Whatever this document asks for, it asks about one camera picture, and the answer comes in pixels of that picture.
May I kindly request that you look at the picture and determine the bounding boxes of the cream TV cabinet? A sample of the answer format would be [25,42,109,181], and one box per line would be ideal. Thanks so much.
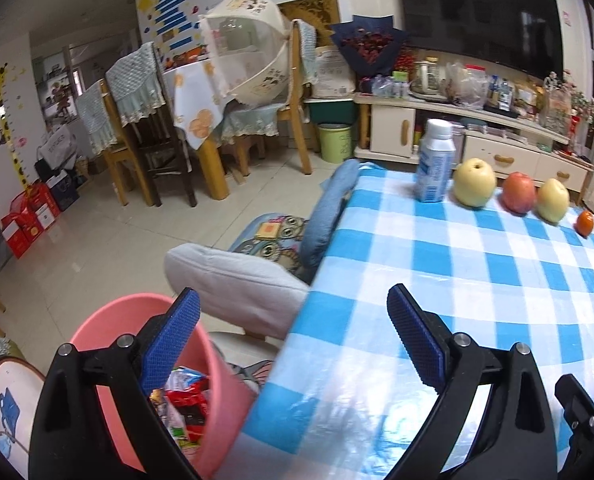
[354,92,594,206]

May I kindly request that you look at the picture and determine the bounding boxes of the clear plastic food bag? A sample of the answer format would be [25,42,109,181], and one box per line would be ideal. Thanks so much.
[447,62,490,111]

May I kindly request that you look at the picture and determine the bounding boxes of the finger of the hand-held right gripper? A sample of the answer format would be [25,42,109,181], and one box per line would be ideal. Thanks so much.
[554,374,594,433]

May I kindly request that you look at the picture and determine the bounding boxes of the white cartoon printed stool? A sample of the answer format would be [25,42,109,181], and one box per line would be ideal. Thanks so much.
[0,355,45,480]

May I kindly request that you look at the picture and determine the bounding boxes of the glass kettle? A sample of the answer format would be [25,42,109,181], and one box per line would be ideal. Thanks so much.
[412,57,448,98]

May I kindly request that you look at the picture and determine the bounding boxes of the pink plastic bin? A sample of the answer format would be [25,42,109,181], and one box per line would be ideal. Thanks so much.
[71,294,258,480]

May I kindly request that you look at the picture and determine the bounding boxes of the tall white blue bottle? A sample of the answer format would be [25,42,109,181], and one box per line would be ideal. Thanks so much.
[415,119,456,204]

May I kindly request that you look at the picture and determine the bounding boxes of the white sack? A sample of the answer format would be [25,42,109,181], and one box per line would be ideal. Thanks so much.
[311,46,358,100]

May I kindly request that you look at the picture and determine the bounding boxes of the blue striped wall poster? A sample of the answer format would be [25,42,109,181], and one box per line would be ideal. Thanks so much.
[137,0,268,61]

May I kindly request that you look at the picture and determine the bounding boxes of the white paper bag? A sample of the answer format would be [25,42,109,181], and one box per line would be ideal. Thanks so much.
[38,126,78,166]

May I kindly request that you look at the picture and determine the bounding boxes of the green waste bin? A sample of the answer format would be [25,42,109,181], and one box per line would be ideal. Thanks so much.
[317,122,354,163]

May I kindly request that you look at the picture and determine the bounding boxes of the black television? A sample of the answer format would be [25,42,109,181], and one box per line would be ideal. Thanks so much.
[394,0,564,78]

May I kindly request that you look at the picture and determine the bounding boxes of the gold framed picture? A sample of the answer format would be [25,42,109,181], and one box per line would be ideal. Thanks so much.
[277,0,340,23]

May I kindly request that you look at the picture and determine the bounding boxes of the red gift box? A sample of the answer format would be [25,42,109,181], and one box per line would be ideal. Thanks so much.
[1,205,35,260]
[11,182,62,233]

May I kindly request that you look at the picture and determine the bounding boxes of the owl printed cushion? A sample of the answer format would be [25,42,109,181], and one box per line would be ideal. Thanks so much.
[227,213,310,266]

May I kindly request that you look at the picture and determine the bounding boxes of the red apple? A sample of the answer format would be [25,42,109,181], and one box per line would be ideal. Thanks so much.
[500,172,536,214]

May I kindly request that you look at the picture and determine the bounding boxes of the wooden dining table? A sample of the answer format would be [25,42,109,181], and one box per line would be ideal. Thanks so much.
[162,55,230,201]

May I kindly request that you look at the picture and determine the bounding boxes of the white mesh food cover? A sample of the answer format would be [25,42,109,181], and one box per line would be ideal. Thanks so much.
[198,0,294,108]

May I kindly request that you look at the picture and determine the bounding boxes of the small yellow pear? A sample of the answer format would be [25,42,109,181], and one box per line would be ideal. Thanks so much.
[536,178,571,223]

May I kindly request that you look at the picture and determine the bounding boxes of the grey cartoon printed mat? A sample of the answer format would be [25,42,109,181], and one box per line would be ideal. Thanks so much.
[224,359,272,398]

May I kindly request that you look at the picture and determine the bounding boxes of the large yellow pear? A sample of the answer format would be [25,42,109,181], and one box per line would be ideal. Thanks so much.
[452,157,498,209]

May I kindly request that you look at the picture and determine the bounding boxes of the dark shopping bag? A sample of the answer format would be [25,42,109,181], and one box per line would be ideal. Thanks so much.
[34,160,80,211]

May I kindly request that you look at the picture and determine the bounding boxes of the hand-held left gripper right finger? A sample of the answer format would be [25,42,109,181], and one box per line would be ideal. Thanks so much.
[386,283,560,480]

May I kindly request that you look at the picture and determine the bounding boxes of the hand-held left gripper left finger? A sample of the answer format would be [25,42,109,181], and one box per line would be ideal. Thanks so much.
[29,287,201,480]

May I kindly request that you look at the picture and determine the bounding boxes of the green storage box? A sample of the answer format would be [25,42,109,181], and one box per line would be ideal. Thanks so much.
[304,99,355,123]

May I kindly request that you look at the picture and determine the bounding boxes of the grey cushion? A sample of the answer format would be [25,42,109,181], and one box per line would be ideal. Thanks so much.
[164,243,310,341]

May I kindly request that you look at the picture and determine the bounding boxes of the wrapped pack of bottles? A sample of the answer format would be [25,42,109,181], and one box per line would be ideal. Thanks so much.
[372,74,410,98]

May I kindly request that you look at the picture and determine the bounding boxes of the dark blue flower bouquet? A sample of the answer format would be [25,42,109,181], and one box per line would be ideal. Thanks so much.
[329,15,412,78]

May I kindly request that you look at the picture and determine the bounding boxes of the orange print white tablecloth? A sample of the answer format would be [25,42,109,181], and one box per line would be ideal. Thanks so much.
[162,57,228,151]

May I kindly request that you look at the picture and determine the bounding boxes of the dark wooden chair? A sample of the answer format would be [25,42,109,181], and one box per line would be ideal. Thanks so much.
[106,41,198,208]

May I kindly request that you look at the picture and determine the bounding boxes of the printed gift bag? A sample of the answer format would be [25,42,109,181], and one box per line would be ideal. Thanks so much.
[539,77,572,133]

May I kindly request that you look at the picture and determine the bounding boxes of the artificial flowers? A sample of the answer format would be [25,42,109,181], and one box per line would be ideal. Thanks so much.
[572,90,594,126]

